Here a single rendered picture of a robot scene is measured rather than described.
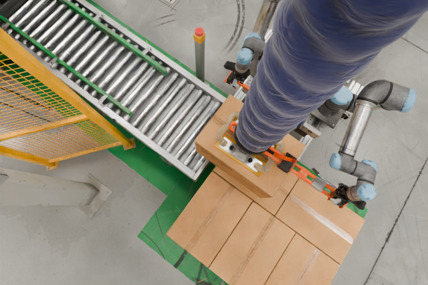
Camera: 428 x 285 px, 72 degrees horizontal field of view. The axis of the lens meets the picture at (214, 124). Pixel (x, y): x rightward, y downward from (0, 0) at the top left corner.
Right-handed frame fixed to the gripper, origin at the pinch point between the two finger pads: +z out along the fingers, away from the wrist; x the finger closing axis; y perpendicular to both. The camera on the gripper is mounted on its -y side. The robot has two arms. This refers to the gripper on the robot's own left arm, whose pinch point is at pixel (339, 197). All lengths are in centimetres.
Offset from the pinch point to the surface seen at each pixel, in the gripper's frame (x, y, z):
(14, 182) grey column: 95, 149, -10
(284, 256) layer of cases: 43, -10, 67
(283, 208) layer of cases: 14, 9, 66
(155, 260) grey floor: 111, 69, 121
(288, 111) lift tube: 13, 56, -90
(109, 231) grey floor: 116, 120, 121
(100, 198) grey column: 98, 145, 119
